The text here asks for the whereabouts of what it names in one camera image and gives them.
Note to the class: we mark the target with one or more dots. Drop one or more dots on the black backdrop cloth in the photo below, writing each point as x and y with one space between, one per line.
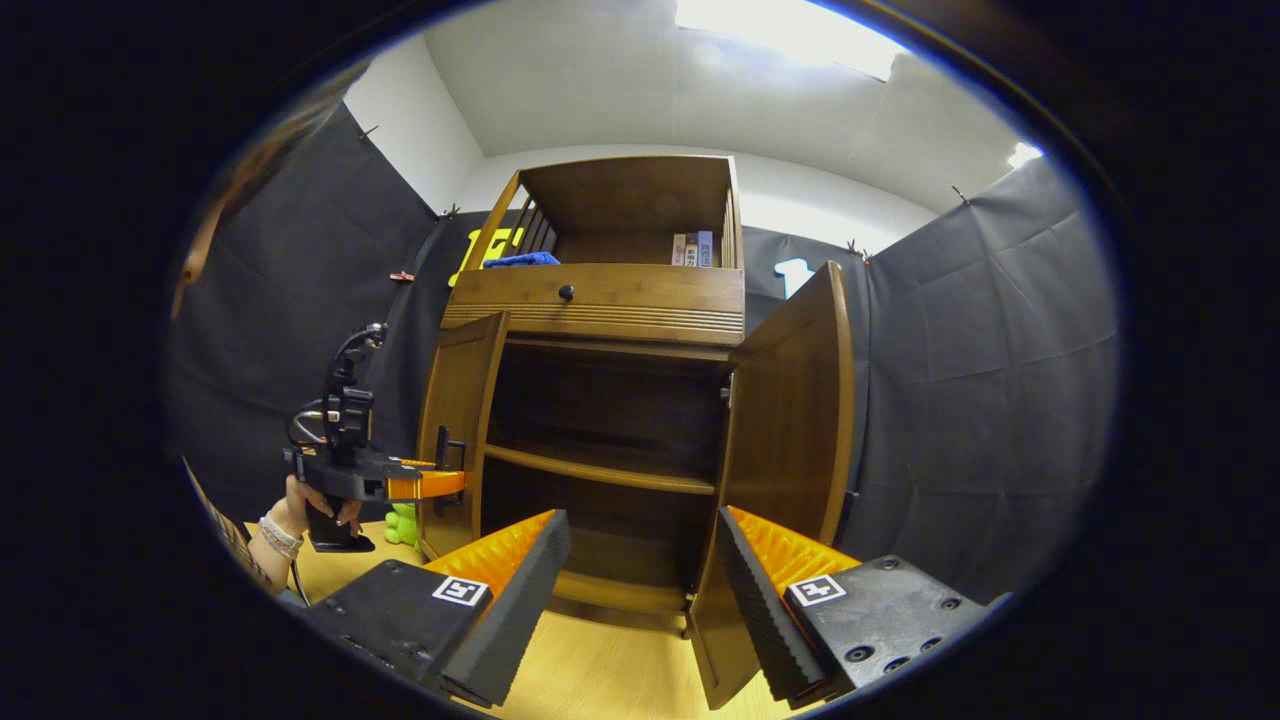
1000 350

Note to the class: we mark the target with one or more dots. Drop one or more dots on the wooden shoe cabinet door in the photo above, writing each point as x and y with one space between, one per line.
455 390
790 420

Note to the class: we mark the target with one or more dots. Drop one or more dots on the wooden inner shelf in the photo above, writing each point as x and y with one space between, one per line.
600 470

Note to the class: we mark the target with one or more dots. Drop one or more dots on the wooden cabinet drawer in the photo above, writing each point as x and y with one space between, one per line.
650 295

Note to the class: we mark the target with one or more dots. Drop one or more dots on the green frog plush toy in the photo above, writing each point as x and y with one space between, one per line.
402 525

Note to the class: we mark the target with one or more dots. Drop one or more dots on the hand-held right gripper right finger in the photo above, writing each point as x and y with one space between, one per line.
760 610

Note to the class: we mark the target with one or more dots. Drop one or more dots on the ceiling light panel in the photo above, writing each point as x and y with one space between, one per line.
790 30

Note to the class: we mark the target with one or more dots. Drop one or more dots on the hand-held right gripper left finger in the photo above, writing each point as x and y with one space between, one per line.
510 620

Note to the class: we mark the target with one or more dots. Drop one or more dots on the upright book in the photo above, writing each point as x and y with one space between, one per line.
705 249
691 250
679 250

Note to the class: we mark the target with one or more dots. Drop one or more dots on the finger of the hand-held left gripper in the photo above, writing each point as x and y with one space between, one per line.
430 486
430 466

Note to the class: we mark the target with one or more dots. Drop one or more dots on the wooden double-door shoe cabinet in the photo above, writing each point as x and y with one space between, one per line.
630 200

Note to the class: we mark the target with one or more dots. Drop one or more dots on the blue cloth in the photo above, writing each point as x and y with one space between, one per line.
520 260

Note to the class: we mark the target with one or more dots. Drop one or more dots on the small ceiling light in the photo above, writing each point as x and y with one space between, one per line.
1025 155

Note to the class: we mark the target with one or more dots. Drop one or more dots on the metal door hinge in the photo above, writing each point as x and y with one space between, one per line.
727 390

